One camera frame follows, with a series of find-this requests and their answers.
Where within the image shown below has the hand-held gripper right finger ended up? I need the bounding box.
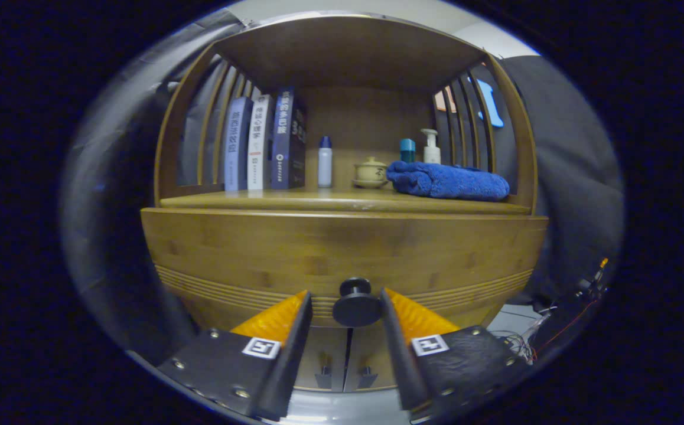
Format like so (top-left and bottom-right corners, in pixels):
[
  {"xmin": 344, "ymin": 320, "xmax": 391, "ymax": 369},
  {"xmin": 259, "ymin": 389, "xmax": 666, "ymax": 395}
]
[{"xmin": 379, "ymin": 287, "xmax": 532, "ymax": 423}]

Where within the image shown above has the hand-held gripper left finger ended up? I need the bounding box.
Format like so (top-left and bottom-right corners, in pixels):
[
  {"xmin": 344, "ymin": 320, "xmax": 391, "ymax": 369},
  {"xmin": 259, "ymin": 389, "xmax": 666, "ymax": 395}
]
[{"xmin": 156, "ymin": 289, "xmax": 314, "ymax": 421}]

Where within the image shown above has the black round drawer knob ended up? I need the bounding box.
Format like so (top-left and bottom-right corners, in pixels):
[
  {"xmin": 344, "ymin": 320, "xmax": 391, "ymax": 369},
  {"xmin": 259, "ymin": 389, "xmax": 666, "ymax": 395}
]
[{"xmin": 333, "ymin": 277, "xmax": 384, "ymax": 328}]

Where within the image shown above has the wooden cabinet door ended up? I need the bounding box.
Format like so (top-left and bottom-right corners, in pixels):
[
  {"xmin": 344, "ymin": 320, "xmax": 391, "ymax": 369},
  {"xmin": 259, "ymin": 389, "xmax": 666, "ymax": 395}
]
[
  {"xmin": 294, "ymin": 326, "xmax": 350, "ymax": 392},
  {"xmin": 343, "ymin": 326, "xmax": 399, "ymax": 393}
]

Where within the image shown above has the wooden countertop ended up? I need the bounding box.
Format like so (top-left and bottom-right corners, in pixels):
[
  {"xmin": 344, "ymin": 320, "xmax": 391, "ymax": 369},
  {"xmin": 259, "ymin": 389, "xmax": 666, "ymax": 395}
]
[{"xmin": 159, "ymin": 186, "xmax": 532, "ymax": 216}]

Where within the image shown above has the wooden cabinet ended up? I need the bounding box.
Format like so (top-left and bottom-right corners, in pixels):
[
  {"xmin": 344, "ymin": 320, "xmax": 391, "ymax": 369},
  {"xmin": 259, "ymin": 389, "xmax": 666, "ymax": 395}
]
[{"xmin": 140, "ymin": 13, "xmax": 549, "ymax": 393}]

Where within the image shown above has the blue folded towel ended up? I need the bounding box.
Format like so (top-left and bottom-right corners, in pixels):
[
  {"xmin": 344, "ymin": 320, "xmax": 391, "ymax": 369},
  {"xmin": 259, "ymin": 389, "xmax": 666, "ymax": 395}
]
[{"xmin": 386, "ymin": 161, "xmax": 510, "ymax": 202}]

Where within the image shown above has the beige lidded teacup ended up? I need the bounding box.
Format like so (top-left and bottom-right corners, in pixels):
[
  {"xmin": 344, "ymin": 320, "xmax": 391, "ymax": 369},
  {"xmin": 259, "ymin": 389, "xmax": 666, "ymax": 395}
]
[{"xmin": 352, "ymin": 156, "xmax": 389, "ymax": 189}]

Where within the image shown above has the white bottle with blue cap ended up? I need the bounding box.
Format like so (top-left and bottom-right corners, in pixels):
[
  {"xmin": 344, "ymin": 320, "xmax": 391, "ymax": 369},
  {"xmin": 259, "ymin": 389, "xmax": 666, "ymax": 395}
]
[{"xmin": 318, "ymin": 136, "xmax": 333, "ymax": 188}]

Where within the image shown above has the white pump bottle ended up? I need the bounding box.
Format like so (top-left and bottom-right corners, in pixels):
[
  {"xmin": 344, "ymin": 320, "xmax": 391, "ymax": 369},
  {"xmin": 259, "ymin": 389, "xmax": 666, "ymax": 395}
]
[{"xmin": 420, "ymin": 129, "xmax": 442, "ymax": 165}]

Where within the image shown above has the black clamp with orange tip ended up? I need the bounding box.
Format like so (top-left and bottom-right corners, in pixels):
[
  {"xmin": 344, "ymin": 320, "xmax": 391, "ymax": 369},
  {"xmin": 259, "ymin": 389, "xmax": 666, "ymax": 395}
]
[{"xmin": 575, "ymin": 257, "xmax": 610, "ymax": 302}]

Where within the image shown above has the white book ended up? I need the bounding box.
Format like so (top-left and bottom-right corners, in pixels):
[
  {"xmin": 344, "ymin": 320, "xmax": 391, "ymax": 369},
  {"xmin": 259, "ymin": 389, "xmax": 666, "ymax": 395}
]
[{"xmin": 247, "ymin": 94, "xmax": 273, "ymax": 191}]

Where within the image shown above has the light blue book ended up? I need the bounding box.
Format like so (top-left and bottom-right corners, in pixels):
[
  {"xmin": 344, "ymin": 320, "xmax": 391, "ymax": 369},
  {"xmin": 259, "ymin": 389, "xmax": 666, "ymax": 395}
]
[{"xmin": 224, "ymin": 96, "xmax": 254, "ymax": 191}]

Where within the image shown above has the dark blue book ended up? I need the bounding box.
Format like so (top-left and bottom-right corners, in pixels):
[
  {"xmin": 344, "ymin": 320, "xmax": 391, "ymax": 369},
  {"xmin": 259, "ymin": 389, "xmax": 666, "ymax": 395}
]
[{"xmin": 270, "ymin": 87, "xmax": 307, "ymax": 190}]

